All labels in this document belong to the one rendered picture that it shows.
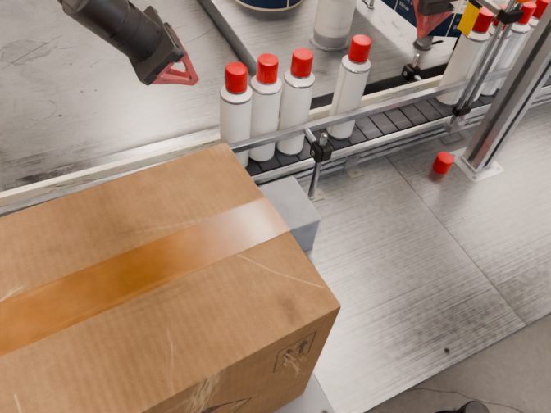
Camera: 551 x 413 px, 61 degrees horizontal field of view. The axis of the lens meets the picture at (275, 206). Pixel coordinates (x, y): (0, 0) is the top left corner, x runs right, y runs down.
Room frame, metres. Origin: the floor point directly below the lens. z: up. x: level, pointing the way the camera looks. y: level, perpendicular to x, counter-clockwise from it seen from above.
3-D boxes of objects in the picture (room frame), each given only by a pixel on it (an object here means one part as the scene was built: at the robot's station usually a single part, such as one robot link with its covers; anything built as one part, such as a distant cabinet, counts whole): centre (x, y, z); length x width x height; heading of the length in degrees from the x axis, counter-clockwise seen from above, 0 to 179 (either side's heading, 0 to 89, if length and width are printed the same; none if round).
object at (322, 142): (0.59, -0.05, 0.91); 0.07 x 0.03 x 0.16; 32
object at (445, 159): (0.70, -0.33, 0.85); 0.03 x 0.03 x 0.03
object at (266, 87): (0.62, 0.04, 0.98); 0.05 x 0.05 x 0.20
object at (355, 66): (0.71, -0.10, 0.98); 0.05 x 0.05 x 0.20
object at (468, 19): (0.82, -0.29, 1.09); 0.03 x 0.01 x 0.06; 32
